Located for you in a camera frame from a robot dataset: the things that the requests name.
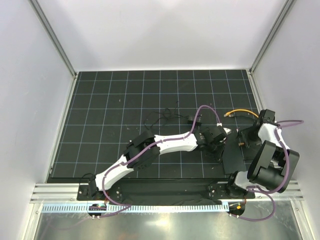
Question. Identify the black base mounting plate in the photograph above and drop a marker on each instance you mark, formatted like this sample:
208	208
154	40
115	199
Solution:
162	191

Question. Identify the aluminium frame post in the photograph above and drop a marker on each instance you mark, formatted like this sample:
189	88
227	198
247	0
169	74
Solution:
52	35
286	8

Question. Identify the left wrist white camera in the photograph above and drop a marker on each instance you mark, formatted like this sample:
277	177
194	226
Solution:
227	131

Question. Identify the black grid cutting mat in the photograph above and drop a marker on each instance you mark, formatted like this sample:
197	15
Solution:
108	109

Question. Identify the left aluminium frame post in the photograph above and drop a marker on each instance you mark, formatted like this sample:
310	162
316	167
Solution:
52	35

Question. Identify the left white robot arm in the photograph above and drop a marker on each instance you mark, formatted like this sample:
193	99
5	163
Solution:
147	147

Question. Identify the white slotted cable duct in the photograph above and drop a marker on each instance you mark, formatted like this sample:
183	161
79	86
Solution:
91	208

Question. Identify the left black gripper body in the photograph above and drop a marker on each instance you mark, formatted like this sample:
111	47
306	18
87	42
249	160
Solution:
213	147

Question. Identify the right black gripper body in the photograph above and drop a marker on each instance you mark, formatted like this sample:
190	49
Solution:
249	137

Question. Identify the aluminium front rail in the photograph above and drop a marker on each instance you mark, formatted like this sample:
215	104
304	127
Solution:
68	192

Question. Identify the black network switch box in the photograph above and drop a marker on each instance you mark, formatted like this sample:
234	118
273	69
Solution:
232	158

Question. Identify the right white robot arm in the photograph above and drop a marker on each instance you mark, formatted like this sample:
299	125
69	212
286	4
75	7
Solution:
274	163

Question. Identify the right aluminium frame post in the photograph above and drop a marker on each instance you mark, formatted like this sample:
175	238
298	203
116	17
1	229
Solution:
286	8

